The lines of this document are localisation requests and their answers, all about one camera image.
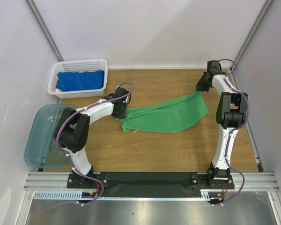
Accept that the green towel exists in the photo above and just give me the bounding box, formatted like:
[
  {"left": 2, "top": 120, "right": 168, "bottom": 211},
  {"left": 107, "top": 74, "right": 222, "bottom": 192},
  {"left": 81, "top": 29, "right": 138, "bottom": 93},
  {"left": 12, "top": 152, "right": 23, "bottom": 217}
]
[{"left": 116, "top": 91, "right": 208, "bottom": 133}]

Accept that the white perforated plastic basket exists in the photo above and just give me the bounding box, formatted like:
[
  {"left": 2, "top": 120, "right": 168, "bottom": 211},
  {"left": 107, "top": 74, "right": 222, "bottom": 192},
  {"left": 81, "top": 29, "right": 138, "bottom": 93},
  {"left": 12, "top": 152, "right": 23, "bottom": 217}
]
[{"left": 47, "top": 59, "right": 108, "bottom": 99}]

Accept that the blue towel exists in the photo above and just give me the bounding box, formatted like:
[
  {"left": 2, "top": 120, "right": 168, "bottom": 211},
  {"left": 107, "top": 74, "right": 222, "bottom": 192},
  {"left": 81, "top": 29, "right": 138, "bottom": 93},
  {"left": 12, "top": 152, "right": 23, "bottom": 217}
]
[{"left": 56, "top": 70, "right": 105, "bottom": 91}]

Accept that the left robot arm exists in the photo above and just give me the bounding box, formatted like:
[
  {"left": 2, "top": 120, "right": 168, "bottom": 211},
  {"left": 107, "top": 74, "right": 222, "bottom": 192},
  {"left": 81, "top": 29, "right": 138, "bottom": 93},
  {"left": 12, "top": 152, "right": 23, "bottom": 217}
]
[{"left": 53, "top": 86, "right": 131, "bottom": 188}]

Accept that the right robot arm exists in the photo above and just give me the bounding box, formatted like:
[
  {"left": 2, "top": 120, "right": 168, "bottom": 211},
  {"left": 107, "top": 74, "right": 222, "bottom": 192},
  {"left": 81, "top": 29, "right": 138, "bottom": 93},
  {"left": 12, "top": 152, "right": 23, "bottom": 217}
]
[{"left": 196, "top": 60, "right": 250, "bottom": 188}]

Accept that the blue translucent plastic tub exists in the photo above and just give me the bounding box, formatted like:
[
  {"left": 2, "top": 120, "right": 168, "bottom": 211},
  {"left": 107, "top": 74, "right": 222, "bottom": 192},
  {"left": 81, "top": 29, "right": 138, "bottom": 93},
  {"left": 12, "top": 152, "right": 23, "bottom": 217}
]
[{"left": 24, "top": 104, "right": 77, "bottom": 169}]

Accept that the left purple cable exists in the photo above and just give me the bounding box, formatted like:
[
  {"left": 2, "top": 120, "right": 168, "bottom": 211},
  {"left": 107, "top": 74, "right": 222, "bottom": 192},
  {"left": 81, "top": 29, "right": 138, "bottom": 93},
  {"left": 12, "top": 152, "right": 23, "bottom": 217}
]
[{"left": 37, "top": 82, "right": 134, "bottom": 211}]

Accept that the right aluminium frame post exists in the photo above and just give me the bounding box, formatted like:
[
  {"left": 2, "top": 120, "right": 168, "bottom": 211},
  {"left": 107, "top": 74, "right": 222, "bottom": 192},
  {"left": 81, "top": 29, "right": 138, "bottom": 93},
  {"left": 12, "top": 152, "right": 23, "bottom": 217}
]
[{"left": 234, "top": 0, "right": 274, "bottom": 64}]

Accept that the aluminium frame post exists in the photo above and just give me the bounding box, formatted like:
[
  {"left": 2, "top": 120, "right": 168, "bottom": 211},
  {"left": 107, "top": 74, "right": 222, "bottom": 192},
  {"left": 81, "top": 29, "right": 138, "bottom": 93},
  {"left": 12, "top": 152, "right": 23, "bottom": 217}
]
[
  {"left": 24, "top": 0, "right": 64, "bottom": 62},
  {"left": 234, "top": 0, "right": 274, "bottom": 64}
]

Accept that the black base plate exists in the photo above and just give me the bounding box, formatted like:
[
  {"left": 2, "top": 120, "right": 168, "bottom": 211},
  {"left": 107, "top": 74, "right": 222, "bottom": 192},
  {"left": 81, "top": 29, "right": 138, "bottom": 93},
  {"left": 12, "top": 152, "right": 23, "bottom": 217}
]
[{"left": 67, "top": 171, "right": 235, "bottom": 198}]

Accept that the slotted aluminium rail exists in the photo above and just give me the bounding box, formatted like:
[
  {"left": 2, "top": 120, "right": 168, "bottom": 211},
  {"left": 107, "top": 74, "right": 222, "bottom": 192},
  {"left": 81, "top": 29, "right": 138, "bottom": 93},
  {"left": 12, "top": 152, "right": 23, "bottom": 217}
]
[{"left": 24, "top": 172, "right": 279, "bottom": 202}]

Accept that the left aluminium frame post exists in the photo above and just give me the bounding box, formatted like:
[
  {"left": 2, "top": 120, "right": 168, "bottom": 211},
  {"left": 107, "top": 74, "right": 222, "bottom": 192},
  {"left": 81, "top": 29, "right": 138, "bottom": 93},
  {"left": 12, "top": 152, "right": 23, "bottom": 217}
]
[{"left": 24, "top": 0, "right": 64, "bottom": 62}]

